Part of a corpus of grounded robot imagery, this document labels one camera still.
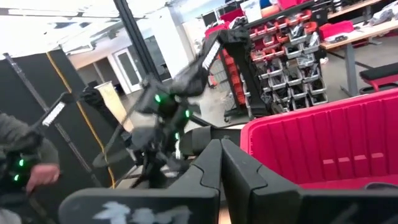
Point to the red storage tote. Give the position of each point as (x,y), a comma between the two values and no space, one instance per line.
(335,29)

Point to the black aluminium frame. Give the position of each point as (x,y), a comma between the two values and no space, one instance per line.
(139,40)

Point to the red plastic bin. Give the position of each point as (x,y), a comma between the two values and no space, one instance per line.
(311,140)

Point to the person's hand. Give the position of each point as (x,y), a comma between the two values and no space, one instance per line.
(42,175)

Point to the black flip-flop sandal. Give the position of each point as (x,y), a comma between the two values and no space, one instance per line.
(384,186)

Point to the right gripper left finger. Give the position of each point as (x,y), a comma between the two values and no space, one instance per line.
(192,193)

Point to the black band slide sandal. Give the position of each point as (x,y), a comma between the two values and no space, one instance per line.
(199,140)

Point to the person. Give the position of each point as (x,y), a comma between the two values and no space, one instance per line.
(12,130)

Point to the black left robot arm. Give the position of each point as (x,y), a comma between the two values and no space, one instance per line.
(245,81)

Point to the white glass door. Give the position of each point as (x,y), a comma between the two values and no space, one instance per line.
(127,70)

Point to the black partition panel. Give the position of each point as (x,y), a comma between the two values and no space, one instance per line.
(18,87)

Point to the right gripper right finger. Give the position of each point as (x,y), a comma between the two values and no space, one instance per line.
(248,186)

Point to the storage rack with bins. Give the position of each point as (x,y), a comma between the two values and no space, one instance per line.
(298,71)

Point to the wooden top desk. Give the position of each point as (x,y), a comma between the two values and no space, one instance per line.
(367,31)

